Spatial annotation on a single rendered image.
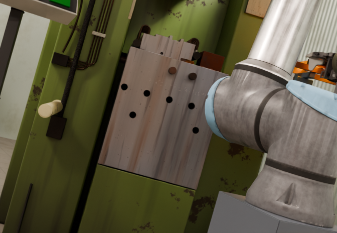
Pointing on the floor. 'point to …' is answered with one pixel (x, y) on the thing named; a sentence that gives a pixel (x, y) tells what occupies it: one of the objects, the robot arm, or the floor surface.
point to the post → (9, 42)
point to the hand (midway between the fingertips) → (328, 60)
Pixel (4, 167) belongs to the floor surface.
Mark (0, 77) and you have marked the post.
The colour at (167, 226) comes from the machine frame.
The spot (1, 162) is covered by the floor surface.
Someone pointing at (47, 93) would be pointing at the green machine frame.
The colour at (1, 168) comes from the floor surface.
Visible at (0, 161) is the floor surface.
